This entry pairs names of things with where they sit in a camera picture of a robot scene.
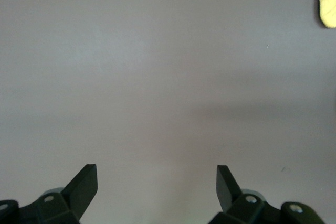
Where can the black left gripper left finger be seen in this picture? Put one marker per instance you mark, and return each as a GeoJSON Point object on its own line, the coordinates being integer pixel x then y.
{"type": "Point", "coordinates": [81, 190]}

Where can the yellow quilted oven mitt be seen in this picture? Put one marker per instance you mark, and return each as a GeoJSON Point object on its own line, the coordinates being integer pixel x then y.
{"type": "Point", "coordinates": [329, 1]}

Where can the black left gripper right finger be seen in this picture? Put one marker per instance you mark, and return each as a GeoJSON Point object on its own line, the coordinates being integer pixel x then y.
{"type": "Point", "coordinates": [224, 190]}

